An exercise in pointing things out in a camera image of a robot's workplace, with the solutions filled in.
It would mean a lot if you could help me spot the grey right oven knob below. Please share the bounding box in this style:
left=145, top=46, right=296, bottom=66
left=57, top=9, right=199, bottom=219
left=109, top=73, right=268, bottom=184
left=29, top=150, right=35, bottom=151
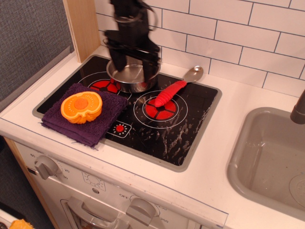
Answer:
left=126, top=198, right=156, bottom=226

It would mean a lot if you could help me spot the grey left timer knob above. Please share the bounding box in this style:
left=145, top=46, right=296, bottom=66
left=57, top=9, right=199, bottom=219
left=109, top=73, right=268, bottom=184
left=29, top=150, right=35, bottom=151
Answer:
left=34, top=156, right=59, bottom=180

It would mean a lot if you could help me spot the light wooden side panel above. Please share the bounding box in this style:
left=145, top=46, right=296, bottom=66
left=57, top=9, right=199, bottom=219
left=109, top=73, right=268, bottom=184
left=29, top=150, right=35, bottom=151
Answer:
left=63, top=0, right=101, bottom=63

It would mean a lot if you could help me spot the black toy stove top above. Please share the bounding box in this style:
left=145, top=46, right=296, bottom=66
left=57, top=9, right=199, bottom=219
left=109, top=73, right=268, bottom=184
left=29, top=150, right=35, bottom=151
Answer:
left=33, top=55, right=222, bottom=172

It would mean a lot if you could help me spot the orange plastic toy pumpkin half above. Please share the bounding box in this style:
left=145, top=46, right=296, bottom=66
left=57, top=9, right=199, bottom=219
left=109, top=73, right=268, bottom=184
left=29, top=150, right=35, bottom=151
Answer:
left=61, top=91, right=102, bottom=124

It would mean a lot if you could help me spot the red stove knob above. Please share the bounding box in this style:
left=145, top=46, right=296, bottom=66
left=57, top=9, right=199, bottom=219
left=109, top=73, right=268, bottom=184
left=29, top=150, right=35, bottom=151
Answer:
left=115, top=125, right=125, bottom=133

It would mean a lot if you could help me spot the grey oven door handle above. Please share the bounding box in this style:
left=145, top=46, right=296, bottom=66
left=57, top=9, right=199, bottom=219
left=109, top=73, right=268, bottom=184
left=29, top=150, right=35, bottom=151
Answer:
left=66, top=197, right=131, bottom=229

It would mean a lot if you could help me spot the grey faucet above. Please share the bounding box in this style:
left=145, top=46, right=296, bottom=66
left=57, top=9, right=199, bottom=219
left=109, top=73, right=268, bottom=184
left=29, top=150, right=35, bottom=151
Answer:
left=290, top=90, right=305, bottom=125

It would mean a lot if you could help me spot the white toy oven front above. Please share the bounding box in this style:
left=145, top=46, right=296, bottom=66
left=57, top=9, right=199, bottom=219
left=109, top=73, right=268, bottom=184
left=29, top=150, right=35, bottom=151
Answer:
left=16, top=144, right=228, bottom=229

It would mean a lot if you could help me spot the red handled metal spoon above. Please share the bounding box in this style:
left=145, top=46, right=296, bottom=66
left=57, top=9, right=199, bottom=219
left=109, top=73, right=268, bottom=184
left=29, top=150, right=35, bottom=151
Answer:
left=154, top=66, right=204, bottom=107

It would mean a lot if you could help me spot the silver metal pot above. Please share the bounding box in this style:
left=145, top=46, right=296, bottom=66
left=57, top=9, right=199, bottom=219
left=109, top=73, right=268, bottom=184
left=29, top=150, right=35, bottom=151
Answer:
left=102, top=38, right=161, bottom=94

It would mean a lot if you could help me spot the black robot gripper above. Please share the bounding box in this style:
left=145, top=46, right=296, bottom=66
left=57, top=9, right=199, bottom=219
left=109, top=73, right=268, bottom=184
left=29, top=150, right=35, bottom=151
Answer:
left=104, top=0, right=160, bottom=83

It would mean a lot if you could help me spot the grey toy sink basin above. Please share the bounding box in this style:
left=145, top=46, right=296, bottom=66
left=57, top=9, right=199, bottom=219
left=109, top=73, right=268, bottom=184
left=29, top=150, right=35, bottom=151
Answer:
left=227, top=107, right=305, bottom=220

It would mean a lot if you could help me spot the purple folded towel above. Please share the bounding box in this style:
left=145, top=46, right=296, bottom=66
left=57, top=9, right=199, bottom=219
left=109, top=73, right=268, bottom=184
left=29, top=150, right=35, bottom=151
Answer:
left=41, top=83, right=128, bottom=147

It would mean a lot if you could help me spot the orange object bottom left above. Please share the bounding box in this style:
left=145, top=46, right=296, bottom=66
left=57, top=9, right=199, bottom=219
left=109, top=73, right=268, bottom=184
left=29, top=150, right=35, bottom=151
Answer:
left=9, top=219, right=34, bottom=229

